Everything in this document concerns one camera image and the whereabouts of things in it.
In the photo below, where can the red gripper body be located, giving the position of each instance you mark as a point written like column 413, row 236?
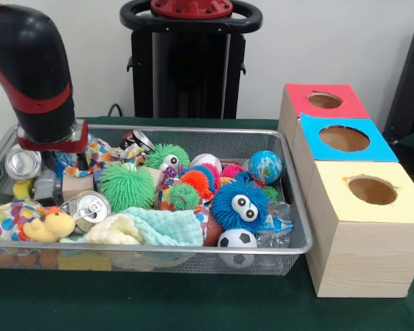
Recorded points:
column 55, row 145

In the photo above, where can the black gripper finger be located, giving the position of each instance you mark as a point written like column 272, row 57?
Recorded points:
column 83, row 160
column 49, row 160

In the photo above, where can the colourful polka dot cloth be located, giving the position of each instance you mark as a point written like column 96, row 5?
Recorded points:
column 3, row 220
column 100, row 155

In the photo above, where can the crushed printed metal can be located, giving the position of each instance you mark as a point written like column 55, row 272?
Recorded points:
column 89, row 208

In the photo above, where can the large green spiky ball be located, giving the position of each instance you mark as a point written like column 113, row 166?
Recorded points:
column 127, row 188

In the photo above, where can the yellow plush duck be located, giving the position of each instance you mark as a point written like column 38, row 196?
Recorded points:
column 50, row 225

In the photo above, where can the beige wedge block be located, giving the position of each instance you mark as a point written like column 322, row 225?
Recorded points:
column 158, row 177

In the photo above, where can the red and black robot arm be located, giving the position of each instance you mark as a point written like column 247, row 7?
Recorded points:
column 31, row 69

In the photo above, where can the wooden box with three holes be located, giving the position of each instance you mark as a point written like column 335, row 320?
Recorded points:
column 365, row 262

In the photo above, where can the light wooden block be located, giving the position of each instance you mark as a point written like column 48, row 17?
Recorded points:
column 77, row 186

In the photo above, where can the silver metal can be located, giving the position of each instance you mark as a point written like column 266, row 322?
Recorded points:
column 22, row 163

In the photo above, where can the cream yellow cloth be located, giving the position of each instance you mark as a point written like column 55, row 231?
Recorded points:
column 110, row 232

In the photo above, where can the mint green cloth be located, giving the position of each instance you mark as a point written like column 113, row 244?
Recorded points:
column 169, row 227

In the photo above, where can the blue spiky ball with eyes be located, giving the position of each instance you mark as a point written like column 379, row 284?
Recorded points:
column 227, row 203

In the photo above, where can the black and white soccer ball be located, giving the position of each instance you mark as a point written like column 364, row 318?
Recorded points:
column 237, row 238

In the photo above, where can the blue globe ball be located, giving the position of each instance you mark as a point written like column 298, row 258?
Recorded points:
column 265, row 167

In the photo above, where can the black upright panel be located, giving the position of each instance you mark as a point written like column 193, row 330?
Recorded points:
column 408, row 86

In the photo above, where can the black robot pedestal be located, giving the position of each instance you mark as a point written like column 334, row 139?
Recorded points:
column 189, row 76

